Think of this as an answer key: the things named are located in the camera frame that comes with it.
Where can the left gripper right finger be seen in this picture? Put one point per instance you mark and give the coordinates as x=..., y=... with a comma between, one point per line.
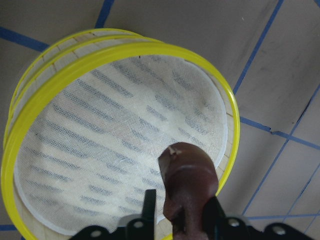
x=219, y=226

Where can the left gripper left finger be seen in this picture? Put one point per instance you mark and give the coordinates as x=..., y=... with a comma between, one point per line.
x=131, y=227

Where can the brown bun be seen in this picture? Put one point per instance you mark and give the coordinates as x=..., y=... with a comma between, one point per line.
x=190, y=181

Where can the yellow steamer layer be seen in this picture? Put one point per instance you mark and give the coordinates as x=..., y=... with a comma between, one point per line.
x=88, y=128
x=51, y=52

